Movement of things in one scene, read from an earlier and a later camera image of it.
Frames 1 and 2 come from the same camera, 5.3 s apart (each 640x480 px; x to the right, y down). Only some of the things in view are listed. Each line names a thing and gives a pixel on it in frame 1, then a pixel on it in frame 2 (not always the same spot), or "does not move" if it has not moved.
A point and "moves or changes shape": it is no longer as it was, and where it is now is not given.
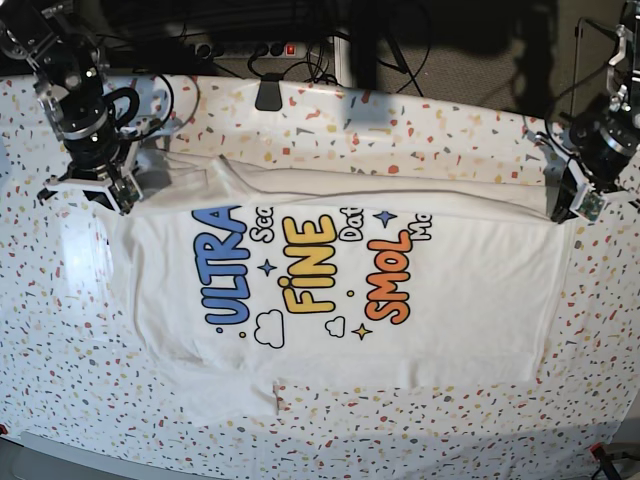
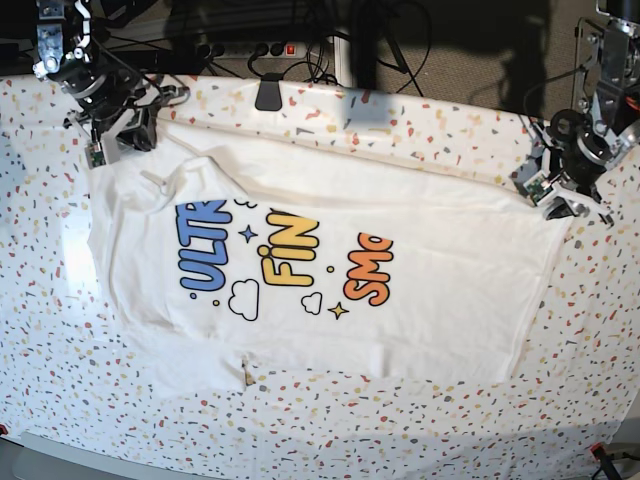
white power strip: [250, 50] does not move
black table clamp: [268, 96] does not move
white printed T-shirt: [240, 277] moves or changes shape
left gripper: [96, 180] to [106, 128]
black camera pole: [364, 44] does not move
